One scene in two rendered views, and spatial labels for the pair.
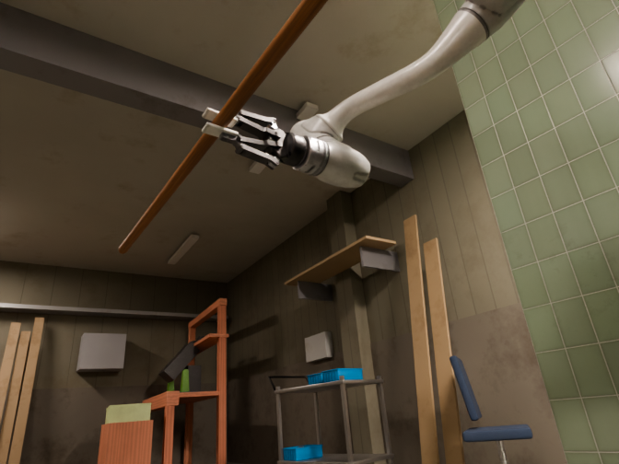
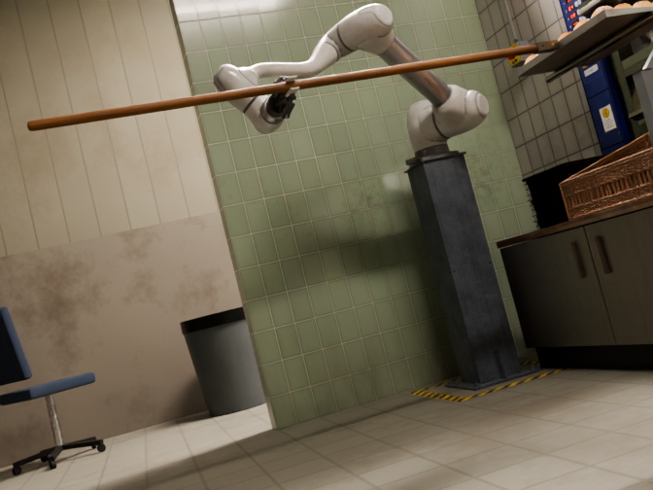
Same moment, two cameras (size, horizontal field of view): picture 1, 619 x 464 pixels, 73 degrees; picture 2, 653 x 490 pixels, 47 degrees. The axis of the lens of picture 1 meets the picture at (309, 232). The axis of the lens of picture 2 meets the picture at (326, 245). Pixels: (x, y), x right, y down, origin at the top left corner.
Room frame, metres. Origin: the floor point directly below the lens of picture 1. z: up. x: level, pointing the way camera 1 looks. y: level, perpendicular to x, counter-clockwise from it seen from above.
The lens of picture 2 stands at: (-0.07, 2.38, 0.51)
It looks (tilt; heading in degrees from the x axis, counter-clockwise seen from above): 4 degrees up; 290
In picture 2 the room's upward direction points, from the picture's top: 14 degrees counter-clockwise
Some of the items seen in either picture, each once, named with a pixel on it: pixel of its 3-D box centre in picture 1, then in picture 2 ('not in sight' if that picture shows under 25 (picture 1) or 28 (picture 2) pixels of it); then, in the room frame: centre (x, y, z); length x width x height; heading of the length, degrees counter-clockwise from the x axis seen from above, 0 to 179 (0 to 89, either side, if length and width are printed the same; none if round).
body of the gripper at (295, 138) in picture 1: (282, 145); (279, 102); (0.81, 0.05, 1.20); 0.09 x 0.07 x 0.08; 128
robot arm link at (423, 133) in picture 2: not in sight; (427, 125); (0.53, -0.98, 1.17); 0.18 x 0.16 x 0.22; 156
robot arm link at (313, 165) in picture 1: (308, 155); (274, 109); (0.85, -0.01, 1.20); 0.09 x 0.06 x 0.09; 38
